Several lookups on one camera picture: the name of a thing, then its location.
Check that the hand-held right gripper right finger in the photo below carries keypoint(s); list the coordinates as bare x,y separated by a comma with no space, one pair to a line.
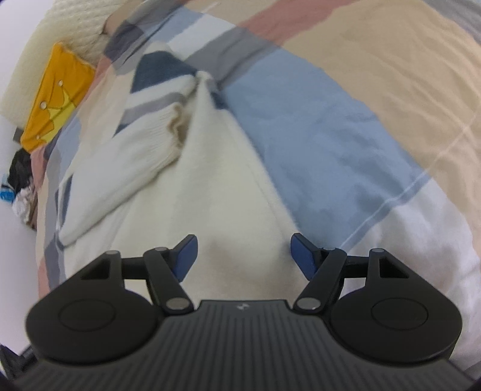
304,255

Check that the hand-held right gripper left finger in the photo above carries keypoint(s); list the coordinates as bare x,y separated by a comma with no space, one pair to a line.
186,253

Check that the cream fluffy patterned sweater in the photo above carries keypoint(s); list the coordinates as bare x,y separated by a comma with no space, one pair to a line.
210,180

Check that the patchwork bed blanket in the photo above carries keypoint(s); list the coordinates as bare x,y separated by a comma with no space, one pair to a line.
338,112

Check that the white crumpled cloth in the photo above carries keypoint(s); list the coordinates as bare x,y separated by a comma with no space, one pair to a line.
24,205

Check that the black bag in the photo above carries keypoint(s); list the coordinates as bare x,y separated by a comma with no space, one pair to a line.
20,167

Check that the blue packet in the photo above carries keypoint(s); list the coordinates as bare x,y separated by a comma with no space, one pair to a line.
6,194

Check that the yellow crown pillow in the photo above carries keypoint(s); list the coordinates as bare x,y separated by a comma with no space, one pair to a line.
60,67

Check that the cream quilted headboard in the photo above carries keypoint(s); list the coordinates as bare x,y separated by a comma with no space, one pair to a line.
75,30

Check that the dark wall socket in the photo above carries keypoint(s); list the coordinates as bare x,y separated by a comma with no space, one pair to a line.
17,134

